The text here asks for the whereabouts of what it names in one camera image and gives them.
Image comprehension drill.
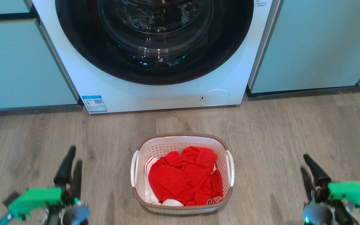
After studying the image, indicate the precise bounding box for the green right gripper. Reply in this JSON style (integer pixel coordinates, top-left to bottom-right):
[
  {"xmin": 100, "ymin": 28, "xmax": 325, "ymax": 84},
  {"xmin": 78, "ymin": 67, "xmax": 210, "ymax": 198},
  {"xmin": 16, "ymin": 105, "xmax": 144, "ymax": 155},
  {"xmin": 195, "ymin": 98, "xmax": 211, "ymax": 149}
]
[{"xmin": 300, "ymin": 154, "xmax": 360, "ymax": 217}]

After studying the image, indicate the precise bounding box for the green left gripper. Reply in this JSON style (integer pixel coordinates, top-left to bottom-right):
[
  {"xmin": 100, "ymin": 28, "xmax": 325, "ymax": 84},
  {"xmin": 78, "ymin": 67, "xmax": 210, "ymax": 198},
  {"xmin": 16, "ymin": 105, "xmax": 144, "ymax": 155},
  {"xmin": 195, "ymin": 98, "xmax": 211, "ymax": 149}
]
[{"xmin": 8, "ymin": 146, "xmax": 83, "ymax": 221}]

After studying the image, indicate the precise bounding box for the white brown-rimmed laundry basket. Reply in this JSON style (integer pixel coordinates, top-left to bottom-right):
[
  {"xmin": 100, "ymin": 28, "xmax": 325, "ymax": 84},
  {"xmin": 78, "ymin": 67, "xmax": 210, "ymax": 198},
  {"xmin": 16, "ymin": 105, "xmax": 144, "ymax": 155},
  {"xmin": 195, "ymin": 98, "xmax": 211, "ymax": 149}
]
[{"xmin": 130, "ymin": 133, "xmax": 235, "ymax": 215}]

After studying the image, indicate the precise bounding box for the blue energy label sticker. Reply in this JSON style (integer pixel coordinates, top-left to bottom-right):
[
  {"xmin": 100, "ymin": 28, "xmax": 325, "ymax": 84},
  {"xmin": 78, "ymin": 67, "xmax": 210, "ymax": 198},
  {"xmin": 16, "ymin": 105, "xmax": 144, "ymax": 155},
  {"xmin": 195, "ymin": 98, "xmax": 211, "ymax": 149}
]
[{"xmin": 82, "ymin": 95, "xmax": 108, "ymax": 113}]

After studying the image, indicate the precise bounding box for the white garment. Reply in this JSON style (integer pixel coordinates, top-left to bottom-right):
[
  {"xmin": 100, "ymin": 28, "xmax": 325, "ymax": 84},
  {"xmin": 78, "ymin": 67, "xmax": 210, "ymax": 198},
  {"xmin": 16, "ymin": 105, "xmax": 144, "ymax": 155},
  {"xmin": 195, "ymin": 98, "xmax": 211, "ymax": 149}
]
[{"xmin": 144, "ymin": 156, "xmax": 185, "ymax": 207}]

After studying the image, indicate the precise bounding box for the red jersey garment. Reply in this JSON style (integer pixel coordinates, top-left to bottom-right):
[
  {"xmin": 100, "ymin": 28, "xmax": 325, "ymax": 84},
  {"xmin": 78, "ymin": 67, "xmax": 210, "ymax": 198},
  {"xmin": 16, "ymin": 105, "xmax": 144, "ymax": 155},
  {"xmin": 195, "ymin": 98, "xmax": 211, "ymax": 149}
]
[{"xmin": 148, "ymin": 146, "xmax": 224, "ymax": 206}]

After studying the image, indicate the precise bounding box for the large pale teal cabinet door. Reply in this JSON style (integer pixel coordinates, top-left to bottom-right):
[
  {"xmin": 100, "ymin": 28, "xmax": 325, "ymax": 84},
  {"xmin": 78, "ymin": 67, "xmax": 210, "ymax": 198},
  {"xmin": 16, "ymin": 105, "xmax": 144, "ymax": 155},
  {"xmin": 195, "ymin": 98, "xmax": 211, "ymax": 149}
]
[
  {"xmin": 250, "ymin": 0, "xmax": 360, "ymax": 94},
  {"xmin": 0, "ymin": 19, "xmax": 79, "ymax": 111}
]

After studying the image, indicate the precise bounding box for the white front-load washing machine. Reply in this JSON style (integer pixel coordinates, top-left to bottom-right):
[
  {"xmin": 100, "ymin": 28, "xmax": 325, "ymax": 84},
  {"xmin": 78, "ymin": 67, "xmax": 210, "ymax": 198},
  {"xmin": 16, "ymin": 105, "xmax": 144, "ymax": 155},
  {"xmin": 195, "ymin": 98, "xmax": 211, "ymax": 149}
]
[{"xmin": 32, "ymin": 0, "xmax": 283, "ymax": 114}]

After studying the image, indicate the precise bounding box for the round white filter cover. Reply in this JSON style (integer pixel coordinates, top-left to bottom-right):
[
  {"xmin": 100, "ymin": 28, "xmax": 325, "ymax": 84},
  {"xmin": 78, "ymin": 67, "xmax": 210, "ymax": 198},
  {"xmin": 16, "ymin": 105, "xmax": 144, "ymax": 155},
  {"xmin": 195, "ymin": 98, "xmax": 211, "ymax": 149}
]
[{"xmin": 200, "ymin": 89, "xmax": 230, "ymax": 106}]

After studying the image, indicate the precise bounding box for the black round washer door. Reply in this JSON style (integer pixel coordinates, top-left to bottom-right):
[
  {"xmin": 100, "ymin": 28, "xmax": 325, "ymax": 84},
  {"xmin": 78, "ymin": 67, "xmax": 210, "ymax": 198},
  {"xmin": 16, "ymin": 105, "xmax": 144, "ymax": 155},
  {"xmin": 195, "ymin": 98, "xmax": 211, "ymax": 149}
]
[{"xmin": 55, "ymin": 0, "xmax": 254, "ymax": 85}]

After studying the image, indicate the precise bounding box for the small pale teal cabinet door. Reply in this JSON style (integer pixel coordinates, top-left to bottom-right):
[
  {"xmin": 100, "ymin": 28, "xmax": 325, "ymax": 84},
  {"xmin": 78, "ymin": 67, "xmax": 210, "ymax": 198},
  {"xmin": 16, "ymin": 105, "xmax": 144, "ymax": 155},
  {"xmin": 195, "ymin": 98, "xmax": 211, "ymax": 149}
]
[{"xmin": 0, "ymin": 0, "xmax": 32, "ymax": 16}]

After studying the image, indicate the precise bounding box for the blue left cable plug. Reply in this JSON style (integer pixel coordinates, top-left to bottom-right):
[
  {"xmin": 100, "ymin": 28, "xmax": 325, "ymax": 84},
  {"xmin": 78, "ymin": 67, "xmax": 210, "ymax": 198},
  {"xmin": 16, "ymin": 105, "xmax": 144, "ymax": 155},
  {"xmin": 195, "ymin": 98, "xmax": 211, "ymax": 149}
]
[{"xmin": 0, "ymin": 211, "xmax": 15, "ymax": 225}]

